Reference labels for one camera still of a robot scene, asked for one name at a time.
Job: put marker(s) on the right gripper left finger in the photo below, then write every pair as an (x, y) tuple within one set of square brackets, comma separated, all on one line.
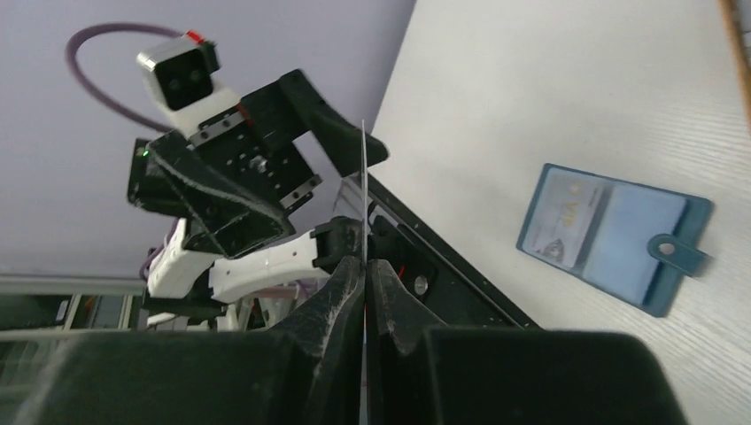
[(303, 370)]

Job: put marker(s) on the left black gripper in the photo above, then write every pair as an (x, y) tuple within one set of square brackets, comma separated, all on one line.
[(233, 193)]

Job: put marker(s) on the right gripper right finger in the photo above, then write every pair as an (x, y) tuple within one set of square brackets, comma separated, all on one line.
[(424, 371)]

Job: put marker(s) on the blue leather card holder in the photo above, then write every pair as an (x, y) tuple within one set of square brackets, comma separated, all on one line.
[(642, 243)]

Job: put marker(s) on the yellow oval tray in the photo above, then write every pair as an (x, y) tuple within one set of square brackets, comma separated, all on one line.
[(730, 15)]

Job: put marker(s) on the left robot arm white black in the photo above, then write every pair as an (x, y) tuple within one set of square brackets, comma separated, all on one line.
[(199, 284)]

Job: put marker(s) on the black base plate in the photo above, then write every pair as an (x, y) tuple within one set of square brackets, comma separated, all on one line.
[(428, 266)]

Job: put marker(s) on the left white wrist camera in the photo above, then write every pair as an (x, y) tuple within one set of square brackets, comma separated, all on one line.
[(178, 73)]

